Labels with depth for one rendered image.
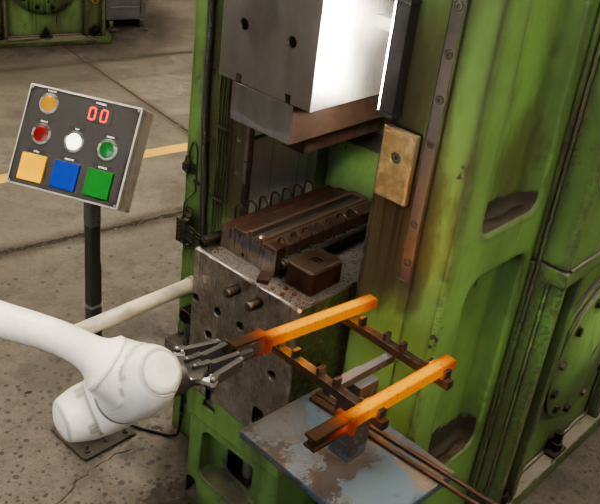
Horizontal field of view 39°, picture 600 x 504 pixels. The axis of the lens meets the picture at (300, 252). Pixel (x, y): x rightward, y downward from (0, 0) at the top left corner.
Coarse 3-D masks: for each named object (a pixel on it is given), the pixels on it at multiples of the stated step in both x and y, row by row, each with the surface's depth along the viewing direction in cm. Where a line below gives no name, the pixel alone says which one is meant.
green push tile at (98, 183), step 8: (88, 168) 228; (88, 176) 228; (96, 176) 227; (104, 176) 227; (112, 176) 226; (88, 184) 228; (96, 184) 227; (104, 184) 227; (88, 192) 228; (96, 192) 227; (104, 192) 227
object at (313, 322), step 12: (360, 300) 194; (372, 300) 195; (324, 312) 187; (336, 312) 187; (348, 312) 189; (360, 312) 193; (288, 324) 180; (300, 324) 181; (312, 324) 182; (324, 324) 185; (240, 336) 171; (252, 336) 172; (264, 336) 172; (276, 336) 175; (288, 336) 178; (228, 348) 169; (264, 348) 174
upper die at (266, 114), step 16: (240, 96) 203; (256, 96) 200; (240, 112) 205; (256, 112) 201; (272, 112) 198; (288, 112) 194; (304, 112) 196; (320, 112) 201; (336, 112) 205; (352, 112) 210; (368, 112) 215; (256, 128) 203; (272, 128) 199; (288, 128) 196; (304, 128) 199; (320, 128) 203; (336, 128) 208; (288, 144) 197
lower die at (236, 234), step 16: (320, 192) 245; (336, 192) 244; (352, 192) 243; (272, 208) 233; (288, 208) 232; (304, 208) 233; (336, 208) 233; (368, 208) 237; (224, 224) 222; (240, 224) 221; (256, 224) 222; (304, 224) 223; (336, 224) 226; (352, 224) 232; (224, 240) 224; (240, 240) 219; (272, 240) 215; (288, 240) 216; (304, 240) 218; (352, 240) 235; (240, 256) 221; (256, 256) 217; (272, 256) 212; (272, 272) 214
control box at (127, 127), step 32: (32, 96) 233; (64, 96) 231; (32, 128) 233; (64, 128) 231; (96, 128) 229; (128, 128) 227; (64, 160) 230; (96, 160) 228; (128, 160) 227; (64, 192) 230; (128, 192) 230
